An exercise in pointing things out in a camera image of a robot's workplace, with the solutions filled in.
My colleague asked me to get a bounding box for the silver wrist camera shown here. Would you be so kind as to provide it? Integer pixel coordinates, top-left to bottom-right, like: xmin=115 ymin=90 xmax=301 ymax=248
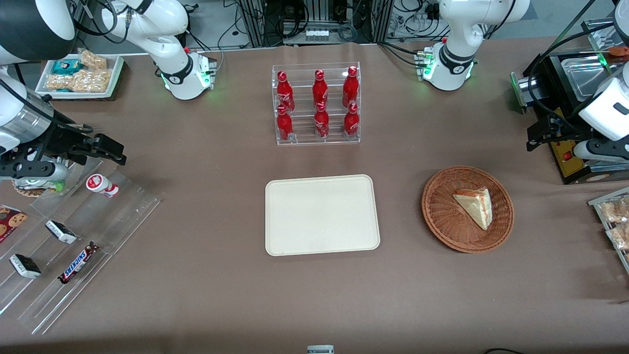
xmin=0 ymin=160 xmax=68 ymax=181
xmin=572 ymin=139 xmax=629 ymax=163

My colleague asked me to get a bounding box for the cream plastic tray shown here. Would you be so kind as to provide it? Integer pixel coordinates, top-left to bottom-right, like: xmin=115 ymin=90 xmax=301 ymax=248
xmin=265 ymin=174 xmax=381 ymax=257

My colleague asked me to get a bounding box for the rice cracker bag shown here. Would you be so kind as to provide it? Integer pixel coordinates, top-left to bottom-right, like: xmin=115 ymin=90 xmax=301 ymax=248
xmin=47 ymin=69 xmax=112 ymax=93
xmin=79 ymin=49 xmax=108 ymax=70

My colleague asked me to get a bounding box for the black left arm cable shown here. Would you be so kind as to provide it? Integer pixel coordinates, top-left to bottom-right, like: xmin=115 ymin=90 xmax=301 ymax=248
xmin=527 ymin=22 xmax=617 ymax=129

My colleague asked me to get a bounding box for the clear acrylic bottle rack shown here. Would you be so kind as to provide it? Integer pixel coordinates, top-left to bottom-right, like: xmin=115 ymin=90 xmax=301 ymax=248
xmin=271 ymin=62 xmax=362 ymax=146

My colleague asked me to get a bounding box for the triangle sandwich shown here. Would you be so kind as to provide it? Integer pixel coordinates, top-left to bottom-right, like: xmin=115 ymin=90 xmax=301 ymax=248
xmin=452 ymin=187 xmax=492 ymax=231

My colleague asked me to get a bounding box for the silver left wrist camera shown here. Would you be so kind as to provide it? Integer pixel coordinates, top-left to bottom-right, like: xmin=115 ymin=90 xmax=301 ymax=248
xmin=572 ymin=139 xmax=629 ymax=163

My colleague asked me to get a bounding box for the brown wicker basket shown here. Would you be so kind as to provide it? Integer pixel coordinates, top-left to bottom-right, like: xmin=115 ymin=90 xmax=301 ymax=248
xmin=421 ymin=166 xmax=515 ymax=254

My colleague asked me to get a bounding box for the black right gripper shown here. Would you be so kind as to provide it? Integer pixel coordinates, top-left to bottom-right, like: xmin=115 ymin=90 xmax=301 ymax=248
xmin=27 ymin=123 xmax=127 ymax=166

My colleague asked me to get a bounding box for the green white drink bottle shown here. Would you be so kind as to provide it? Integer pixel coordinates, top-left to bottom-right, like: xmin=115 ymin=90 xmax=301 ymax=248
xmin=12 ymin=178 xmax=65 ymax=198

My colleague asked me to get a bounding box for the aluminium frame rack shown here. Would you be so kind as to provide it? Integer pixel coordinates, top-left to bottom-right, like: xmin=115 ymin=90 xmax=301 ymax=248
xmin=235 ymin=0 xmax=396 ymax=47

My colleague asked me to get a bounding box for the small white red yogurt bottle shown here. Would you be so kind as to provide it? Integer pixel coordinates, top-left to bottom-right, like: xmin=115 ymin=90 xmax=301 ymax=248
xmin=86 ymin=174 xmax=119 ymax=198

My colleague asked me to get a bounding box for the teal snack pack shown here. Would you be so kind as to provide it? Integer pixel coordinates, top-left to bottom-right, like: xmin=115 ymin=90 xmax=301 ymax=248
xmin=52 ymin=59 xmax=80 ymax=75

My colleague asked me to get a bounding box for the clear pastry bag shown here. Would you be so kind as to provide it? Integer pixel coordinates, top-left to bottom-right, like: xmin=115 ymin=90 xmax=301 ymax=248
xmin=607 ymin=224 xmax=629 ymax=251
xmin=600 ymin=197 xmax=629 ymax=224

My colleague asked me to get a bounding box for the white snack tray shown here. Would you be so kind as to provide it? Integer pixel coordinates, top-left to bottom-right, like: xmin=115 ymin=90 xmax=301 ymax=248
xmin=35 ymin=53 xmax=124 ymax=100

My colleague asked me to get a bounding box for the chocolate chip cookie pack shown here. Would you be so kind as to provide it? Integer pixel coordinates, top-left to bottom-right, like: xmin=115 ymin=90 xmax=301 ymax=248
xmin=0 ymin=206 xmax=28 ymax=243

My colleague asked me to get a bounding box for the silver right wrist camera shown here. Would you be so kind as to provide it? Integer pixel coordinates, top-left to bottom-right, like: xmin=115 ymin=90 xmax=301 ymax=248
xmin=0 ymin=160 xmax=68 ymax=181

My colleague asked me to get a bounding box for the grey snack tray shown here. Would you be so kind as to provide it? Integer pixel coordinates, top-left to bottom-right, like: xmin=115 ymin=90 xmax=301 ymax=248
xmin=588 ymin=187 xmax=629 ymax=274

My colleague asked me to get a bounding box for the black white snack pack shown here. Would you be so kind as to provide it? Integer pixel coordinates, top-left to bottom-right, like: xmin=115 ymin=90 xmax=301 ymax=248
xmin=45 ymin=220 xmax=78 ymax=245
xmin=9 ymin=254 xmax=42 ymax=279

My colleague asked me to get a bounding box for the snickers chocolate bar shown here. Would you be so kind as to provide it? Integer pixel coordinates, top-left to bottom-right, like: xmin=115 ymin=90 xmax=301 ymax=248
xmin=57 ymin=242 xmax=99 ymax=284

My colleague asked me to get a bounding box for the red cola bottle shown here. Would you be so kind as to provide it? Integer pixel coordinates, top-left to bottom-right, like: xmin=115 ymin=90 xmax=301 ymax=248
xmin=343 ymin=102 xmax=360 ymax=138
xmin=314 ymin=102 xmax=330 ymax=139
xmin=276 ymin=71 xmax=295 ymax=113
xmin=343 ymin=66 xmax=360 ymax=108
xmin=276 ymin=105 xmax=294 ymax=142
xmin=313 ymin=69 xmax=329 ymax=107

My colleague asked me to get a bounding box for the metal tray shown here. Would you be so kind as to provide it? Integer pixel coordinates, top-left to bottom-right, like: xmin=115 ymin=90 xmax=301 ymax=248
xmin=581 ymin=17 xmax=629 ymax=56

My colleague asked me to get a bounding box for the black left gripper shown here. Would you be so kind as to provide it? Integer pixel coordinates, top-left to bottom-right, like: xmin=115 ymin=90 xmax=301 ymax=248
xmin=527 ymin=115 xmax=593 ymax=151

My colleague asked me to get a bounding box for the clear acrylic stepped shelf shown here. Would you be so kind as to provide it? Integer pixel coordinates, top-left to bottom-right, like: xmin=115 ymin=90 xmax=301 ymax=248
xmin=0 ymin=157 xmax=162 ymax=335

